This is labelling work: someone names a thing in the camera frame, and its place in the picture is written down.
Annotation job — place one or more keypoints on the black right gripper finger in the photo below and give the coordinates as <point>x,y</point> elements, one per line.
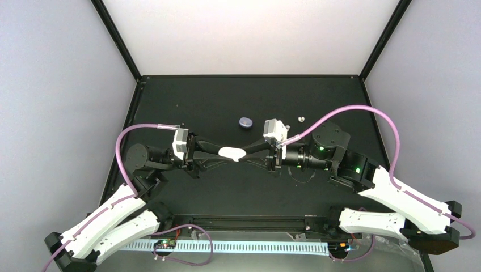
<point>257,161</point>
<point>258,146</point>

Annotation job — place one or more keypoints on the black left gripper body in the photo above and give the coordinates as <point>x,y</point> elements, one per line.
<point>191,147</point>

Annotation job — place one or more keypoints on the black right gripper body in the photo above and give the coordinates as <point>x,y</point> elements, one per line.
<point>273,159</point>

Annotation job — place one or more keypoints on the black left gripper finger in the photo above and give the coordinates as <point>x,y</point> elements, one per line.
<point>211,162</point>
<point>206,146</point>

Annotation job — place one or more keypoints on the white oval capsule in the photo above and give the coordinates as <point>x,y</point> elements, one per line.
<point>232,153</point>

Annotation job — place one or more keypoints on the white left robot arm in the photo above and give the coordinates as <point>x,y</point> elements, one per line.
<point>131,213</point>

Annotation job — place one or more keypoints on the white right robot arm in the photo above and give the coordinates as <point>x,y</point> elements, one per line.
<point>425,224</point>

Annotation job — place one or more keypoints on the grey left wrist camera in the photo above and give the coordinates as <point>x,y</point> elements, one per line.
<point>179,143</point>

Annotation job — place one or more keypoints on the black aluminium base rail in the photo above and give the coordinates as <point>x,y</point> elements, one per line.
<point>312,226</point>

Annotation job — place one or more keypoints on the light blue slotted cable duct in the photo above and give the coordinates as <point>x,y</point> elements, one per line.
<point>249,247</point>

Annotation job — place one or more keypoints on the black frame post left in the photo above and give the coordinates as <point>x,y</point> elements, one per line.
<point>115,35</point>

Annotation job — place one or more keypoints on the black frame post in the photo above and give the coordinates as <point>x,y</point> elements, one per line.
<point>386,34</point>
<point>115,35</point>

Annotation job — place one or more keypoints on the black frame post right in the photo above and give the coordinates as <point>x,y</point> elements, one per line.
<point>386,34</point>

